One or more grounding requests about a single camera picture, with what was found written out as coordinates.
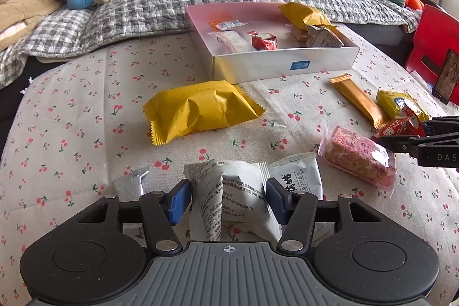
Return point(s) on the cherry-print tablecloth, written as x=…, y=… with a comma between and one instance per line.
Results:
x=89, y=134

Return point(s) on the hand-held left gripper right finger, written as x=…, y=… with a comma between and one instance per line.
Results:
x=278, y=200

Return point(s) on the small red white candy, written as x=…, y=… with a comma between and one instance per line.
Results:
x=263, y=41

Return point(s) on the beige fleece blanket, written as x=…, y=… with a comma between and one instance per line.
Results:
x=21, y=12

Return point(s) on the white pecan-print nut packet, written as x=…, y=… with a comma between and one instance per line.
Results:
x=324, y=37

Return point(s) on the grey checkered quilt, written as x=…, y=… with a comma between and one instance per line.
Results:
x=161, y=5

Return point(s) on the long orange bar packet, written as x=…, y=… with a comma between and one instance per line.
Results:
x=358, y=101

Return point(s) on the large yellow snack packet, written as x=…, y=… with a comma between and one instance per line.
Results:
x=299, y=14
x=200, y=109

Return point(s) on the black smartphone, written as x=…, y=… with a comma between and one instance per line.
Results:
x=446, y=76

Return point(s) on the pink rice crisp bar packet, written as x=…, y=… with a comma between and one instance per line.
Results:
x=358, y=155

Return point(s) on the clear white cake packet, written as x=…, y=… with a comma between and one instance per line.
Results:
x=233, y=40

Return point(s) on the pink-lined white cardboard box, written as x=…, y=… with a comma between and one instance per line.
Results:
x=269, y=67

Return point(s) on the red plastic stool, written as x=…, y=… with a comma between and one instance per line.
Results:
x=434, y=37

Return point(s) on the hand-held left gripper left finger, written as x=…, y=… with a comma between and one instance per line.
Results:
x=179, y=202

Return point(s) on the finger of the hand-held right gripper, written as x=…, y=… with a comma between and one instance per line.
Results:
x=443, y=125
x=398, y=143

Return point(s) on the clear plastic scrap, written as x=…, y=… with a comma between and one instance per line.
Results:
x=276, y=125

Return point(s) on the orange clear pastry packet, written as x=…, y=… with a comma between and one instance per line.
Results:
x=299, y=33

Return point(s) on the red snack packet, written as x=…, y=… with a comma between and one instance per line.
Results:
x=398, y=128

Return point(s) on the white green-print nut packet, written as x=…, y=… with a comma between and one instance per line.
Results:
x=222, y=205

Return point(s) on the silver snack packet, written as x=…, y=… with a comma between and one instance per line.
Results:
x=132, y=180

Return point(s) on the yellow square cracker packet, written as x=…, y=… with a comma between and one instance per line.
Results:
x=394, y=100

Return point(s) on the small grey orange snack packet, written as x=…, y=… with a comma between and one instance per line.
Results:
x=229, y=24

